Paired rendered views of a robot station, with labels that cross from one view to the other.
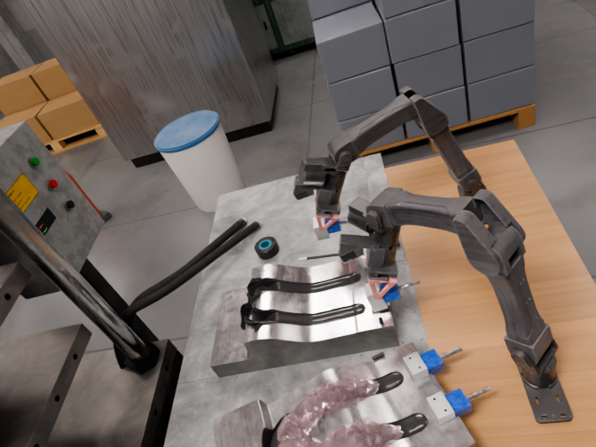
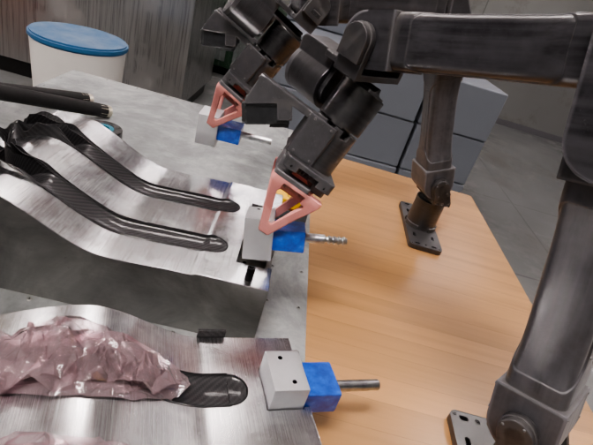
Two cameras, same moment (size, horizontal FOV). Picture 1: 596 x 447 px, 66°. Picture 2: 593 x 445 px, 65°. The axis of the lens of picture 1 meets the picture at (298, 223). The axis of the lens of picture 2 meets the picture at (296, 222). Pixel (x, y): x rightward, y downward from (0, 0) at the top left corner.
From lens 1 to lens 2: 65 cm
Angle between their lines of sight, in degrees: 20
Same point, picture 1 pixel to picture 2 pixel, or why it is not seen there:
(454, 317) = (361, 342)
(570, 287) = not seen: hidden behind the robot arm
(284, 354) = (15, 255)
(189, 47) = not seen: outside the picture
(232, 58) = (178, 15)
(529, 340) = (567, 397)
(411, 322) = (286, 319)
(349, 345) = (161, 299)
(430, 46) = (387, 107)
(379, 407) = (166, 433)
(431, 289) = (334, 290)
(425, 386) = (288, 427)
